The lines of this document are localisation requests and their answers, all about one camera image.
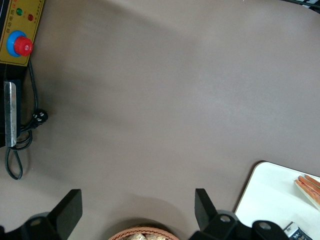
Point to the round brown wicker basket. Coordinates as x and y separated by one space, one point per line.
120 235

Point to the beige snack packet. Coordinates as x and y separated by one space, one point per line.
136 236
155 237

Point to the yellow emergency stop box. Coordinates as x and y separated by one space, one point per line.
15 25

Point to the triangular sandwich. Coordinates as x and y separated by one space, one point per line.
310 190

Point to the cream plastic tray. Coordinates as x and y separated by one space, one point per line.
270 200

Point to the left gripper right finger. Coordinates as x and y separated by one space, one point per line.
203 210

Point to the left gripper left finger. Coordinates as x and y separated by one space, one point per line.
70 210

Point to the small black snack box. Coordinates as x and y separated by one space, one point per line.
296 231

